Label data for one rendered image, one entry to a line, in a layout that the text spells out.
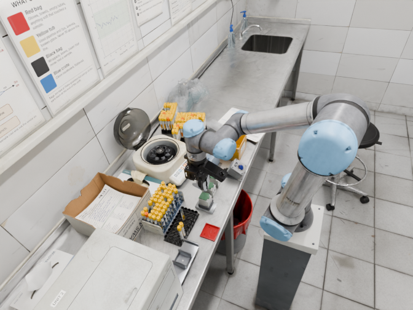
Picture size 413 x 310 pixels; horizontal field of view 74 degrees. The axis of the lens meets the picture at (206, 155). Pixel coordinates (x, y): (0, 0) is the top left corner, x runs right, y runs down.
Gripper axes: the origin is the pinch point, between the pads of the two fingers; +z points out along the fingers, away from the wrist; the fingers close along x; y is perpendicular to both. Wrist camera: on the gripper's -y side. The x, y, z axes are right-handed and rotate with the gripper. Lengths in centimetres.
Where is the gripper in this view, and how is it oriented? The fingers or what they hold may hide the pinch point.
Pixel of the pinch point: (206, 190)
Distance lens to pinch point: 119.0
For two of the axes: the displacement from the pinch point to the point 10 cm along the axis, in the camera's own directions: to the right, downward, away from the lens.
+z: 0.8, 7.2, 6.9
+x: -4.3, 6.5, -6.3
